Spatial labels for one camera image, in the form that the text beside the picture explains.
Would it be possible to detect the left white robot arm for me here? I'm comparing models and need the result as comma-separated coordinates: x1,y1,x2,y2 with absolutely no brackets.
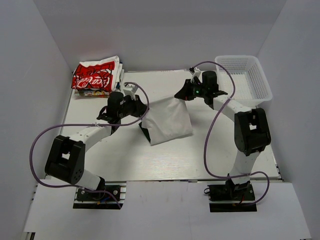
44,92,149,200

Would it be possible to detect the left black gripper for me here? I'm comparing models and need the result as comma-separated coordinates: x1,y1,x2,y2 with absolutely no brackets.
117,93,149,119

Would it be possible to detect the white plastic mesh basket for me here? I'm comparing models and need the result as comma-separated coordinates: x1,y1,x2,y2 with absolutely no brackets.
215,55,273,107

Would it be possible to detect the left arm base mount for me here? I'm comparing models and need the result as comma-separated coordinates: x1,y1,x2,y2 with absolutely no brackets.
73,182,127,210

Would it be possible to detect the cartoon print folded t-shirt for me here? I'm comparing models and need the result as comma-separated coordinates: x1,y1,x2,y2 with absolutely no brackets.
74,89,120,98

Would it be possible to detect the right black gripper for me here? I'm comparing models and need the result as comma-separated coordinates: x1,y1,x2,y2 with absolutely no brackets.
176,78,208,101

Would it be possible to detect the red white folded t-shirt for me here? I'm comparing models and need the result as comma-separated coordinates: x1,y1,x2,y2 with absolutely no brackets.
71,55,121,92

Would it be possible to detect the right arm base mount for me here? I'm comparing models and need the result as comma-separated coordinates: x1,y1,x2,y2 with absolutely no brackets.
203,184,257,213

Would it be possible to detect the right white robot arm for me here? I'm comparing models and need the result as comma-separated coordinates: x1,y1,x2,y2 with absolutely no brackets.
174,67,271,200

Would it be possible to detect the white green raglan t-shirt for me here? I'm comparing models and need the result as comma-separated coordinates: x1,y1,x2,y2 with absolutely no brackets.
139,96,193,146

